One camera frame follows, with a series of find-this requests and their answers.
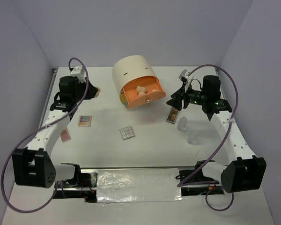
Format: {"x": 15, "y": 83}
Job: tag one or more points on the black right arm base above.
{"x": 197, "y": 179}

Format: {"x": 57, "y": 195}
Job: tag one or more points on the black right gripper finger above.
{"x": 179, "y": 93}
{"x": 175, "y": 102}

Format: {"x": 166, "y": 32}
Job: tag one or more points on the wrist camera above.
{"x": 186, "y": 74}
{"x": 79, "y": 73}

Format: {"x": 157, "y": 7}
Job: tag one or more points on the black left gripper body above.
{"x": 81, "y": 88}

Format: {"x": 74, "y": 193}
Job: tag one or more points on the silver foil tape panel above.
{"x": 137, "y": 185}

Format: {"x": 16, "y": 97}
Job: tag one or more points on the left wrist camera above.
{"x": 79, "y": 73}

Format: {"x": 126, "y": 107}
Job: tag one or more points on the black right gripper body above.
{"x": 195, "y": 97}

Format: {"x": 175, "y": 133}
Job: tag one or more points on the pink blush palette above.
{"x": 65, "y": 136}

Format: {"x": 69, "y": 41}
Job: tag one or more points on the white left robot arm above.
{"x": 32, "y": 164}

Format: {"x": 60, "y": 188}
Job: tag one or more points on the brown eyeshadow palette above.
{"x": 172, "y": 116}

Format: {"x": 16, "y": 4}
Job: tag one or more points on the orange top drawer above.
{"x": 129, "y": 97}

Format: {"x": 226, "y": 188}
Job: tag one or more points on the cream round drawer organizer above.
{"x": 130, "y": 68}

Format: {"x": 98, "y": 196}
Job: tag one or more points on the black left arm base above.
{"x": 73, "y": 182}

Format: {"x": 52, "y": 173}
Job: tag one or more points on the colourful glitter eyeshadow palette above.
{"x": 84, "y": 121}

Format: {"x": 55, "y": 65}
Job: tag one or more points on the clear grey eyeshadow palette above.
{"x": 127, "y": 133}

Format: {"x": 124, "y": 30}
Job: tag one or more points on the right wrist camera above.
{"x": 186, "y": 74}

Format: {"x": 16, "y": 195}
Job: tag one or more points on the beige gourd makeup sponge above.
{"x": 141, "y": 89}

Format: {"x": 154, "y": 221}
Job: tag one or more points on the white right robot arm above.
{"x": 245, "y": 171}

